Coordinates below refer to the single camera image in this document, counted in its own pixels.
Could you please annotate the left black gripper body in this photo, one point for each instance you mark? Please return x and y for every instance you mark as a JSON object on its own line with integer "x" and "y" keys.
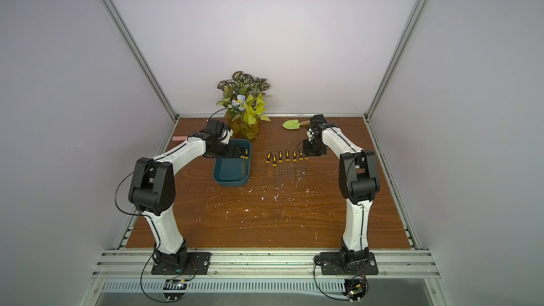
{"x": 226, "y": 150}

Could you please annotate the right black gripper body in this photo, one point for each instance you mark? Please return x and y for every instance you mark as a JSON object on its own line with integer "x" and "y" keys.
{"x": 314, "y": 149}

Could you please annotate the teal plastic storage box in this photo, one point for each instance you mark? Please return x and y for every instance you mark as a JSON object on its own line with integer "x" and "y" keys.
{"x": 228, "y": 172}

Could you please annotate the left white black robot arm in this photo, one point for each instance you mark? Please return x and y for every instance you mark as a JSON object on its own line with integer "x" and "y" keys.
{"x": 153, "y": 188}

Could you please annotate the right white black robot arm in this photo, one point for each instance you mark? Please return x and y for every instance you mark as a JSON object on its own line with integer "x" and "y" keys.
{"x": 358, "y": 183}

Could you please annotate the amber vase with plants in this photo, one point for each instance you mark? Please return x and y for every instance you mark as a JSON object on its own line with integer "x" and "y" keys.
{"x": 243, "y": 101}

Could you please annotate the left controller board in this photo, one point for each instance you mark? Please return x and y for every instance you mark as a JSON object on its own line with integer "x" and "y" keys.
{"x": 174, "y": 289}

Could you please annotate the controller board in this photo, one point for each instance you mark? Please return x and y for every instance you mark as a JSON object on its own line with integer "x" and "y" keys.
{"x": 174, "y": 289}
{"x": 356, "y": 288}

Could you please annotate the right controller board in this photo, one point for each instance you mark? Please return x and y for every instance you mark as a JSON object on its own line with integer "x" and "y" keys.
{"x": 356, "y": 288}

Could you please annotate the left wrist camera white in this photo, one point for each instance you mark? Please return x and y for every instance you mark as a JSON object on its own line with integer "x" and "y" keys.
{"x": 226, "y": 135}

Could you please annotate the green trowel wooden handle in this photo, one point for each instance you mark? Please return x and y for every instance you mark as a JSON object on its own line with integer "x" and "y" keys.
{"x": 295, "y": 124}

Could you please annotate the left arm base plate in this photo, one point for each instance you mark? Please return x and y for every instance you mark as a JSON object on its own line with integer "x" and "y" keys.
{"x": 185, "y": 263}

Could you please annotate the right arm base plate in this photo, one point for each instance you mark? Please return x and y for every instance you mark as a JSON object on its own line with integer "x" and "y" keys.
{"x": 334, "y": 264}

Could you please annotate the aluminium front rail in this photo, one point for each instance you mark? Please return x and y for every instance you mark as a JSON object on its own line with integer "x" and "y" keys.
{"x": 268, "y": 263}

